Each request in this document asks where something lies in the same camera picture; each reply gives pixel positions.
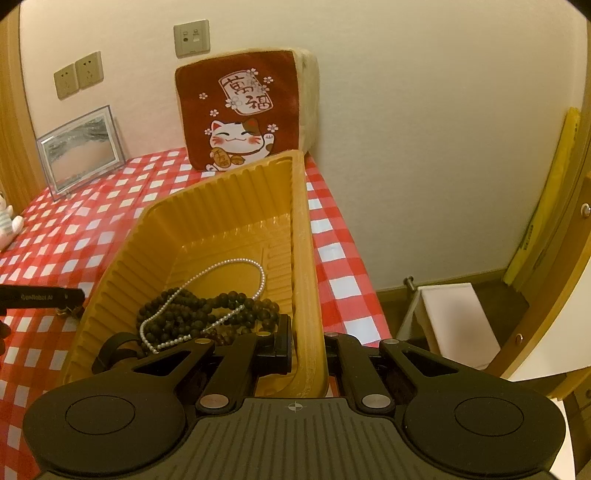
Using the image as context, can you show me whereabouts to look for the white pearl necklace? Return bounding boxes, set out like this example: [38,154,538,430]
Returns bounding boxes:
[138,257,267,355]

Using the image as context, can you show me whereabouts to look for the long dark bead necklace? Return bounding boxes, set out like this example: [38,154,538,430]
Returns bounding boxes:
[136,286,282,347]

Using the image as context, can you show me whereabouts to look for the yellow plastic tray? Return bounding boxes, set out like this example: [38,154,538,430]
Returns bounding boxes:
[57,150,328,398]

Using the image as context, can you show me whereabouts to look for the white bunny plush toy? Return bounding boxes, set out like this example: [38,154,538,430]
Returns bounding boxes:
[0,193,24,251]

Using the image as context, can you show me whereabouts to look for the red white checkered tablecloth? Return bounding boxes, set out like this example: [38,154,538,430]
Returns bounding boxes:
[1,149,391,479]

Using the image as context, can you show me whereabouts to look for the silver framed sand picture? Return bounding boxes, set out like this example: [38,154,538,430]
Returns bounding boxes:
[36,105,125,200]

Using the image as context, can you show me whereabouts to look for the yellow flat board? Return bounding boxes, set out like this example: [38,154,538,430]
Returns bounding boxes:
[503,107,581,285]

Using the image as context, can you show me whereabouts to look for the red lucky cat cushion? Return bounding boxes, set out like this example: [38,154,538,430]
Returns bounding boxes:
[175,48,320,172]

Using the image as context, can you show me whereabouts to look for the wooden chair frame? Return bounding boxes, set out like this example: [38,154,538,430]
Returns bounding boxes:
[485,81,590,400]

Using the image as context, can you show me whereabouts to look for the double wall outlet left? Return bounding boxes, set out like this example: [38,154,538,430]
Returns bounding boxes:
[53,63,79,100]

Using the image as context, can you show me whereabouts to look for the double wall outlet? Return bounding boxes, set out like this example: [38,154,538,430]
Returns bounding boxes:
[74,51,104,89]
[53,63,79,100]

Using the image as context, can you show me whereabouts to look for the double wall outlet right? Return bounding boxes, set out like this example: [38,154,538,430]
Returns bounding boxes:
[74,51,104,89]

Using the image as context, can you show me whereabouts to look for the grey wall socket plate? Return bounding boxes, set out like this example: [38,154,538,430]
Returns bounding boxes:
[173,19,211,58]

